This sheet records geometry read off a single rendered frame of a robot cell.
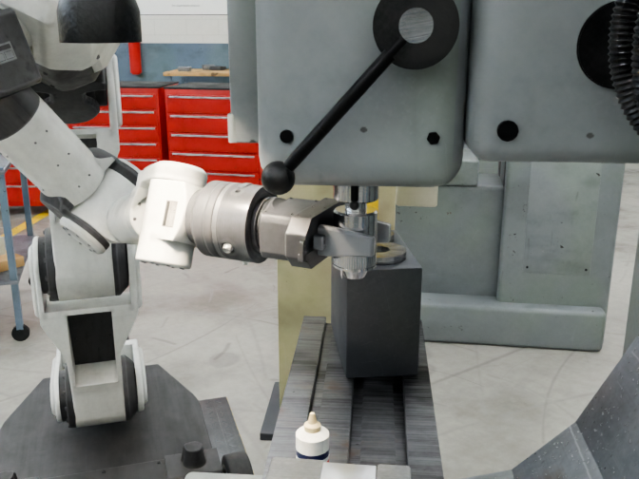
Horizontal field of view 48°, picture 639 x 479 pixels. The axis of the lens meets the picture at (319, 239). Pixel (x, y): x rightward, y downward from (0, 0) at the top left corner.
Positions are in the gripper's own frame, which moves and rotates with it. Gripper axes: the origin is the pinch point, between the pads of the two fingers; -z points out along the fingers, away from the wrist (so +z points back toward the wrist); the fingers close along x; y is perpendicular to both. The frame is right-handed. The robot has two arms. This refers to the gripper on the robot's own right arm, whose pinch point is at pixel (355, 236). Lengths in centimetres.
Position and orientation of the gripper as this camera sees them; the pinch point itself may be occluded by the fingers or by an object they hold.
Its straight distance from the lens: 77.5
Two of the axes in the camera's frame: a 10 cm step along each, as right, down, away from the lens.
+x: 3.9, -2.7, 8.8
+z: -9.2, -1.2, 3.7
